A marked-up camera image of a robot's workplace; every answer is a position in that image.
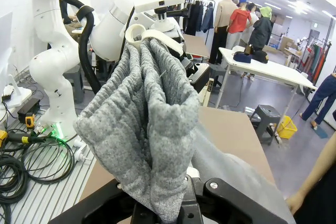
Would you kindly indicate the black power box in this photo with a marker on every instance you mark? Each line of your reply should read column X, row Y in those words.
column 29, row 107

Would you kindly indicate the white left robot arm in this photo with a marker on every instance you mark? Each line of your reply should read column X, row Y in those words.
column 47, row 64

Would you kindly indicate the brown topped table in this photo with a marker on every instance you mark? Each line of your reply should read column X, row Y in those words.
column 195, row 45

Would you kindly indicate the grey training pants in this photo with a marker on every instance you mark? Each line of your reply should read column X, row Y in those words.
column 157, row 129

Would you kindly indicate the person's left forearm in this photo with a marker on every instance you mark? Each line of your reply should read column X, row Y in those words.
column 320, row 163

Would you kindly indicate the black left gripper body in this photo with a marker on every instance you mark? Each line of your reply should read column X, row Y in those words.
column 199, row 73

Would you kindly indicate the navy pouch bag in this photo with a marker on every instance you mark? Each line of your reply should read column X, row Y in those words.
column 242, row 57

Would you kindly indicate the mannequin in white shirt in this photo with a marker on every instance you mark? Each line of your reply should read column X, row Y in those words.
column 253, row 16

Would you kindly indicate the person's left hand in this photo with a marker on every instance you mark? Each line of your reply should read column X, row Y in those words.
column 295, row 203

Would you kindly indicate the yellow plastic crate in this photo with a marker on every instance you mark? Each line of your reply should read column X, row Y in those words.
column 287, row 129

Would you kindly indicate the white work table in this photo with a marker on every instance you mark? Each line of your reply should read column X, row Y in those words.
column 262, row 68

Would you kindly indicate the navy pants mannequin legs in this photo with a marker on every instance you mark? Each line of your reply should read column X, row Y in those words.
column 321, row 95

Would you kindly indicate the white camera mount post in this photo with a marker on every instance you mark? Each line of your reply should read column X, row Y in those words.
column 164, row 23

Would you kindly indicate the white power plug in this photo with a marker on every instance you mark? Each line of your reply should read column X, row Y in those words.
column 81, row 153

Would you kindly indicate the mannequin in green hood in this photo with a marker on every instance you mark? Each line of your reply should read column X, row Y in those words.
column 262, row 31

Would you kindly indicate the rack of dark clothes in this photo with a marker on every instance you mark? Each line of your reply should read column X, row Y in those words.
column 195, row 16

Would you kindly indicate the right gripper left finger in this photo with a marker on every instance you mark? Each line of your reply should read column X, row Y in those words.
column 105, row 205

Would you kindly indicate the person's black t-shirt torso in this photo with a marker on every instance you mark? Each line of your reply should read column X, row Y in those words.
column 323, row 203

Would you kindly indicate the rack of colourful clothes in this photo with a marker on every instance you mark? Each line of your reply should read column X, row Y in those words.
column 319, row 58

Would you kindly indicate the mannequin in red hoodie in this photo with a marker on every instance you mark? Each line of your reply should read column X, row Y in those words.
column 239, row 20

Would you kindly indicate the black bag with tan label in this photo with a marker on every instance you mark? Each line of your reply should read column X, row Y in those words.
column 260, row 56

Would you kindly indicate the stacked cardboard boxes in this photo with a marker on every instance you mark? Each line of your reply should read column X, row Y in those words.
column 286, row 43

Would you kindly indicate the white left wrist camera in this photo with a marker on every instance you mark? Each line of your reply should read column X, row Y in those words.
column 157, row 2

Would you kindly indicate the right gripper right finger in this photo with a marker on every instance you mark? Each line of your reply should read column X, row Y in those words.
column 223, row 203

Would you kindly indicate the mannequin in beige shirt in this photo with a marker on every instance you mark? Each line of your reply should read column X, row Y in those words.
column 223, row 16

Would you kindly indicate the yellow black hand tool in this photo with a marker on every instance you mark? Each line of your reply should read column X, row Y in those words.
column 30, row 121

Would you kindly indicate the blue floor mat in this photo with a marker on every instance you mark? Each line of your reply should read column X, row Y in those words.
column 320, row 132

